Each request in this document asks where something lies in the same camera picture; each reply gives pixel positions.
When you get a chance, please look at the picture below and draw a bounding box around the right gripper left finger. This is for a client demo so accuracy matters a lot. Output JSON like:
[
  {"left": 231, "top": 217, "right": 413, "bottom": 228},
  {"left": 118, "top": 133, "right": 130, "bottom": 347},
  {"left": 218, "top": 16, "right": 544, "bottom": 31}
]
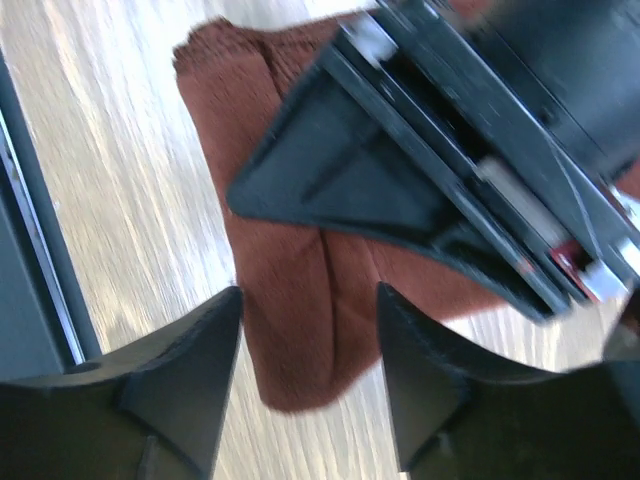
[{"left": 1, "top": 287, "right": 243, "bottom": 479}]

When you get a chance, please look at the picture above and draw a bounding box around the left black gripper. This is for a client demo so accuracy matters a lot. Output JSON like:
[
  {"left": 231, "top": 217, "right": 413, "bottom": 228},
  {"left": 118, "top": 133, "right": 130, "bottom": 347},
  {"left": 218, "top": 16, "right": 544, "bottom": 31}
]
[{"left": 329, "top": 1, "right": 639, "bottom": 319}]

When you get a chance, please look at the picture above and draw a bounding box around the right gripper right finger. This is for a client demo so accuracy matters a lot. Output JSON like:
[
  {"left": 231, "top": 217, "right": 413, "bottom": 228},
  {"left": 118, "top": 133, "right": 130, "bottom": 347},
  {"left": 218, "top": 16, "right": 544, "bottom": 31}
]
[{"left": 377, "top": 284, "right": 639, "bottom": 479}]

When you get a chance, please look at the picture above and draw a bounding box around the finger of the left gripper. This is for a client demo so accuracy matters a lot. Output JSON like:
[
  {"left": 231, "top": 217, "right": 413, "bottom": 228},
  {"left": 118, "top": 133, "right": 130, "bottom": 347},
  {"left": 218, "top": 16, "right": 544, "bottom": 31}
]
[{"left": 226, "top": 56, "right": 450, "bottom": 245}]

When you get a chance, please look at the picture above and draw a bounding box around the brown towel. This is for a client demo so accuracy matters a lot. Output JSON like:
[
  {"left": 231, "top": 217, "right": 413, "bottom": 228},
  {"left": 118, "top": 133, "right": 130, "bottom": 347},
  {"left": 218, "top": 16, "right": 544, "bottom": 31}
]
[{"left": 174, "top": 17, "right": 501, "bottom": 413}]

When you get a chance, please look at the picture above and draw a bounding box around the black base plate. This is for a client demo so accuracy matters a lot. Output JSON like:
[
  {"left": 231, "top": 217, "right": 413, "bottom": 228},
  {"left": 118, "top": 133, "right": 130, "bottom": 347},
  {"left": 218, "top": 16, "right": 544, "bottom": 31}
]
[{"left": 1, "top": 63, "right": 101, "bottom": 382}]

